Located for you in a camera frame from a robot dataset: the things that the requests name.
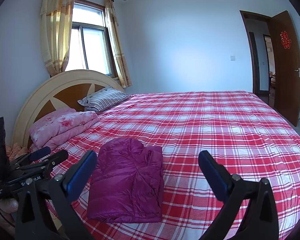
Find magenta puffer jacket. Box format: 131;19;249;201
87;138;164;223

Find person left hand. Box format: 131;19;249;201
0;199;19;237

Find pink floral folded quilt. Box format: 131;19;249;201
29;107;100;150

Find cream wooden headboard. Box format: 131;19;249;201
12;70;123;147

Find striped grey pillow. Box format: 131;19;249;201
77;86;130;113

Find red white plaid bedsheet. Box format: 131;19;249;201
53;91;300;239

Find right yellow curtain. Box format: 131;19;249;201
105;0;132;88

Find yellow curtain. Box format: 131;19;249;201
105;0;132;88
40;0;75;77

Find left yellow curtain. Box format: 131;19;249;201
40;0;75;77

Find brown wooden door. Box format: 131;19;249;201
268;11;300;126

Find red paper door decoration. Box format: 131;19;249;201
280;31;292;49

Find window with frame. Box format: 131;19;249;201
65;0;117;77

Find silver door handle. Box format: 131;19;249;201
294;68;300;78

